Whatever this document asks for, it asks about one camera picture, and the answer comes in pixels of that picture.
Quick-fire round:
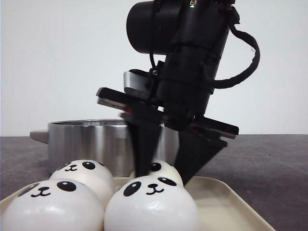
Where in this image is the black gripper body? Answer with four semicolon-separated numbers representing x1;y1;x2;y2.
96;73;239;139

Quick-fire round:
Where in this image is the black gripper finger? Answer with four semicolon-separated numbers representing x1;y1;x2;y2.
121;112;162;177
174;126;227;185

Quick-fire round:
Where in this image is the stainless steel steamer pot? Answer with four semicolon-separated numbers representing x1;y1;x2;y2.
29;119;183;178

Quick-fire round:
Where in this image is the panda bun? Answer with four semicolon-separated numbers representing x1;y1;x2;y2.
103;176;201;231
146;159;184;187
50;160;116;207
1;179;104;231

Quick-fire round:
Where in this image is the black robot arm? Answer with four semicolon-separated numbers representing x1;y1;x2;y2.
97;0;239;184

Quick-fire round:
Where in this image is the cream plastic tray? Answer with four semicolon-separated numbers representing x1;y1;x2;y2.
1;177;271;231

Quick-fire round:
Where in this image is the black sleeved cable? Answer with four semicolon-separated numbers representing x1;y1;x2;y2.
213;7;261;89

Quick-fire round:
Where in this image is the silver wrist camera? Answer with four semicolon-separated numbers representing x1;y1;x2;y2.
124;69;153;99

